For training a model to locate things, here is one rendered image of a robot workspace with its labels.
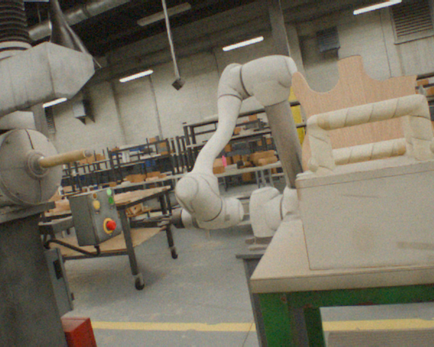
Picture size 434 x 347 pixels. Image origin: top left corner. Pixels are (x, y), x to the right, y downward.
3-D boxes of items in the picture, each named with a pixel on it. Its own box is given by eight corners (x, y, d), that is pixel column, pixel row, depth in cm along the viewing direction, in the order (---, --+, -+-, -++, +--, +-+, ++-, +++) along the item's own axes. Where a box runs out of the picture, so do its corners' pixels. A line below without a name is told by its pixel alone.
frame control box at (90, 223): (45, 267, 127) (30, 204, 126) (82, 250, 147) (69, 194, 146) (92, 264, 119) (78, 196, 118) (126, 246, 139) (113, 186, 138)
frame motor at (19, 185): (-66, 225, 107) (-83, 151, 105) (3, 208, 132) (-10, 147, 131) (13, 212, 93) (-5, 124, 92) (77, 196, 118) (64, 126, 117)
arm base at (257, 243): (253, 239, 174) (251, 228, 173) (294, 236, 164) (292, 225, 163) (239, 251, 158) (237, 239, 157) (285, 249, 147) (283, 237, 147)
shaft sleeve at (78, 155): (45, 157, 105) (48, 166, 105) (37, 160, 102) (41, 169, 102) (88, 146, 98) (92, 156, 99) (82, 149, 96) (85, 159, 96)
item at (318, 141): (314, 176, 60) (305, 125, 59) (316, 174, 63) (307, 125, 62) (333, 174, 58) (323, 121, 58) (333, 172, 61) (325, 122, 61)
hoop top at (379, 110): (307, 134, 59) (304, 116, 59) (310, 134, 62) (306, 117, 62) (431, 111, 51) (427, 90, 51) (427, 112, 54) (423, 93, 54)
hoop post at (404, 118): (409, 157, 60) (401, 108, 60) (406, 156, 63) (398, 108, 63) (427, 155, 59) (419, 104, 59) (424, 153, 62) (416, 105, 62)
